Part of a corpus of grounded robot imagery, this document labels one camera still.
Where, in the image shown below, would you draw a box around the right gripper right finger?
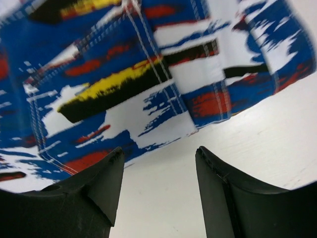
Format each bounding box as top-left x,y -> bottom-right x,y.
195,146 -> 317,238

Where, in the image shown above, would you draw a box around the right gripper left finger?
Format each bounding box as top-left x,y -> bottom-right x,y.
0,147 -> 124,238

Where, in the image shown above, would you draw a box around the blue patterned trousers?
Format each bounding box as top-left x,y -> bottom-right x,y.
0,0 -> 317,193

